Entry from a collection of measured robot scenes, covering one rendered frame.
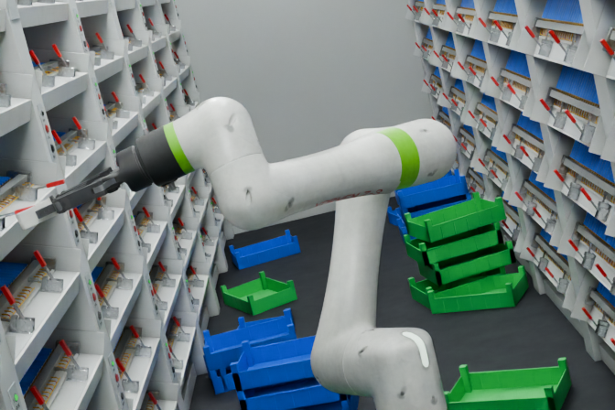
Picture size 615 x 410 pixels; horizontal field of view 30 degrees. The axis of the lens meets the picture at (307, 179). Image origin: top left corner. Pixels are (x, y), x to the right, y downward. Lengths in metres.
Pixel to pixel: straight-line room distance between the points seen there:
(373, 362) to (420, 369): 0.09
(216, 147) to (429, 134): 0.45
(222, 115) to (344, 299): 0.51
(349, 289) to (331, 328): 0.08
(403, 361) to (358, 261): 0.26
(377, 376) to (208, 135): 0.55
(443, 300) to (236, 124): 2.19
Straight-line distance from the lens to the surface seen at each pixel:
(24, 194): 2.30
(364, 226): 2.26
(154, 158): 1.94
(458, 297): 3.98
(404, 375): 2.10
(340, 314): 2.24
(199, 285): 4.45
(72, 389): 2.33
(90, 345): 2.53
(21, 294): 2.30
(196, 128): 1.92
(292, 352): 3.41
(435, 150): 2.15
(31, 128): 2.45
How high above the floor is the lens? 1.22
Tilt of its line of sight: 10 degrees down
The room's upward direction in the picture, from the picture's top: 14 degrees counter-clockwise
